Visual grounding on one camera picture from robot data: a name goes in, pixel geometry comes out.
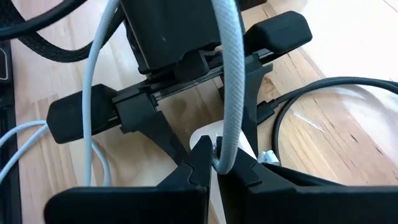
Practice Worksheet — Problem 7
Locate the black aluminium table frame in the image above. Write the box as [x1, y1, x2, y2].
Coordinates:
[0, 40, 23, 224]

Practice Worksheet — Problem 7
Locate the black USB cable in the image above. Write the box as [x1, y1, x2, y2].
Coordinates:
[255, 76, 398, 164]

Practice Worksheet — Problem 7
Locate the black left wrist camera cable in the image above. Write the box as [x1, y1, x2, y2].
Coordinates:
[0, 0, 85, 42]

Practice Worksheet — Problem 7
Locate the pale purple braided USB cable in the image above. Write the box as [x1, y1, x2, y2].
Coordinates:
[0, 0, 280, 187]

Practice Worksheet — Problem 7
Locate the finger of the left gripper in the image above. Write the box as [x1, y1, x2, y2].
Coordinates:
[242, 58, 274, 156]
[113, 93, 190, 166]

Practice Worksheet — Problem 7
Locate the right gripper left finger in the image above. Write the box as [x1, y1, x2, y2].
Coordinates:
[45, 136, 213, 224]

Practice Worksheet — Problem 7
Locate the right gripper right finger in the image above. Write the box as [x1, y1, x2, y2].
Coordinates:
[217, 136, 398, 224]

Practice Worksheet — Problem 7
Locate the white flat power strip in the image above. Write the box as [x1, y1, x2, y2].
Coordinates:
[188, 119, 259, 224]

